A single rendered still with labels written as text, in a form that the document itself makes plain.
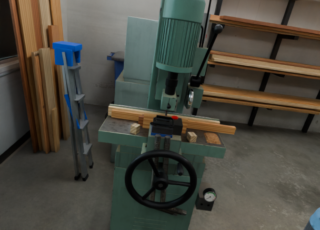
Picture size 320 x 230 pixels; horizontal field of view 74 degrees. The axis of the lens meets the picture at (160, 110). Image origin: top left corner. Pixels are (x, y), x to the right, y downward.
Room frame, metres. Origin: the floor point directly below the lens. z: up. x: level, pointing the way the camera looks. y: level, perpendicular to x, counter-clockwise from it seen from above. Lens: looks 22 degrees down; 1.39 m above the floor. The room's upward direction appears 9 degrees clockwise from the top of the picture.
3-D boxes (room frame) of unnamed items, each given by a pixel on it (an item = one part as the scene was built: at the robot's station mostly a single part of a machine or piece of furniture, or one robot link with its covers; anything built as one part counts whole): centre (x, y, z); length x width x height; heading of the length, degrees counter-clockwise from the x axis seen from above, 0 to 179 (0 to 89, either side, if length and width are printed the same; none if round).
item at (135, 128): (0.88, 0.10, 0.92); 0.03 x 0.03 x 0.04; 68
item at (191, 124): (1.02, -0.08, 0.92); 0.66 x 0.02 x 0.04; 92
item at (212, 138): (0.94, -0.28, 0.91); 0.10 x 0.07 x 0.02; 2
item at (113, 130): (0.91, -0.03, 0.87); 0.61 x 0.30 x 0.06; 92
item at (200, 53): (1.24, -0.18, 1.23); 0.09 x 0.08 x 0.15; 2
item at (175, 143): (0.83, -0.04, 0.92); 0.15 x 0.13 x 0.09; 92
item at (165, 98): (1.04, -0.04, 1.03); 0.14 x 0.07 x 0.09; 2
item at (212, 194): (0.82, -0.30, 0.65); 0.06 x 0.04 x 0.08; 92
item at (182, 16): (1.02, -0.04, 1.35); 0.18 x 0.18 x 0.31
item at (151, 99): (1.31, -0.02, 1.16); 0.22 x 0.22 x 0.72; 2
